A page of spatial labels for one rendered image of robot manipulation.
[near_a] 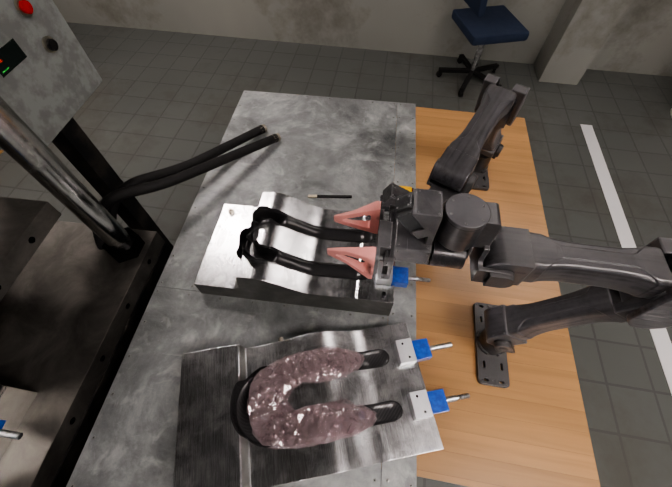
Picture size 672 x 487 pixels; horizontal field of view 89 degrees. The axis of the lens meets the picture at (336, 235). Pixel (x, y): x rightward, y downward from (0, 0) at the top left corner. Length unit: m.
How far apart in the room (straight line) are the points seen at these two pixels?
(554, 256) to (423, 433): 0.44
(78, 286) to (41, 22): 0.65
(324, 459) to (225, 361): 0.27
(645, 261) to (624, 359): 1.55
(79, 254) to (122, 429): 0.53
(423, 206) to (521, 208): 0.79
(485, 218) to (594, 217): 2.10
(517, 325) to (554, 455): 0.30
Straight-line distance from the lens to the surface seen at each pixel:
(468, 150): 0.75
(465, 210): 0.47
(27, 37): 1.10
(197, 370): 0.80
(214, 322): 0.94
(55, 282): 1.23
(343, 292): 0.83
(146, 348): 0.99
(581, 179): 2.73
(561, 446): 0.97
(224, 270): 0.93
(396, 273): 0.84
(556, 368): 1.01
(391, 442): 0.80
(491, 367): 0.93
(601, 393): 2.04
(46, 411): 1.09
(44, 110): 1.10
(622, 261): 0.62
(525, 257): 0.55
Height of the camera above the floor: 1.65
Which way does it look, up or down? 57 degrees down
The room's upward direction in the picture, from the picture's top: straight up
